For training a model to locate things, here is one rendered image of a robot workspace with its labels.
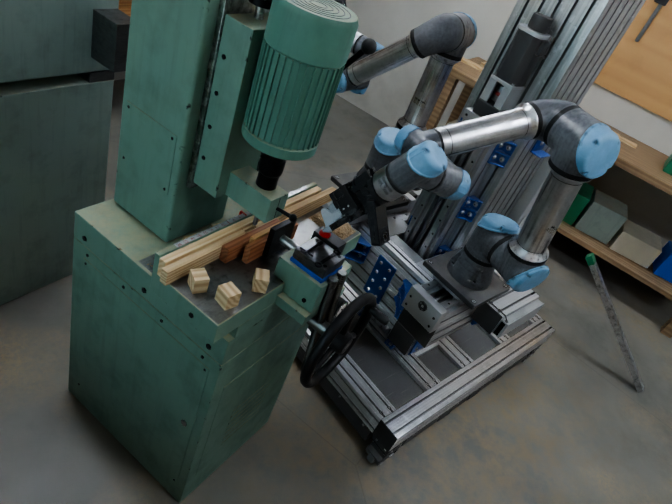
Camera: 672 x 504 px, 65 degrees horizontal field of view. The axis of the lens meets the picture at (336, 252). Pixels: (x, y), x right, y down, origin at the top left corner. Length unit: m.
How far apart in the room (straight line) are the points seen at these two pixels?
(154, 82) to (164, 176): 0.23
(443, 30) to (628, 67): 2.59
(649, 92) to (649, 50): 0.27
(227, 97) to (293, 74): 0.20
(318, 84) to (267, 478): 1.40
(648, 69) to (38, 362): 3.87
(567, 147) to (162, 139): 0.97
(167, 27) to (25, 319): 1.43
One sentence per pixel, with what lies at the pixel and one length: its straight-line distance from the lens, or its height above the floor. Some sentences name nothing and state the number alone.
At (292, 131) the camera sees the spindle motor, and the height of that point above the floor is 1.27.
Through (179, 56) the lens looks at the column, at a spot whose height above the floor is 1.30.
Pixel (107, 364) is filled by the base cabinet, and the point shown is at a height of 0.33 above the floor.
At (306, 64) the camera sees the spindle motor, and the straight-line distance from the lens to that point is 1.09.
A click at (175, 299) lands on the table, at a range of 1.24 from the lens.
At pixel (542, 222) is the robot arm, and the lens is 1.52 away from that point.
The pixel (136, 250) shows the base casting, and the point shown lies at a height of 0.80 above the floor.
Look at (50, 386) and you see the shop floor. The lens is 2.17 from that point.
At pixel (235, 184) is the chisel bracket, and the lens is 1.33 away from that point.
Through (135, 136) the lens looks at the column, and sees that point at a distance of 1.44.
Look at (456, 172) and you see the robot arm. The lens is 1.19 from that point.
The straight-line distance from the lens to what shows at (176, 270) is 1.22.
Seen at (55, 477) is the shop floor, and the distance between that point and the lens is 1.99.
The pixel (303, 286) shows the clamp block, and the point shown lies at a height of 0.93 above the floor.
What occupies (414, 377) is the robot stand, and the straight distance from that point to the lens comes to 2.24.
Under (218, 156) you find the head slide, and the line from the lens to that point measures 1.30.
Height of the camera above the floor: 1.76
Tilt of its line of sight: 36 degrees down
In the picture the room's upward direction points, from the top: 23 degrees clockwise
